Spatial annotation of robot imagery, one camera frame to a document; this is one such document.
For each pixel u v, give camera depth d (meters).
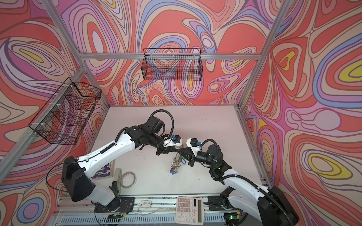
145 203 0.73
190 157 0.69
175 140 0.61
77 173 0.40
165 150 0.64
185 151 0.69
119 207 0.72
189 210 0.70
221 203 0.67
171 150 0.66
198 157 0.65
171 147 0.65
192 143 0.62
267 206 0.41
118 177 0.80
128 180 0.81
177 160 0.86
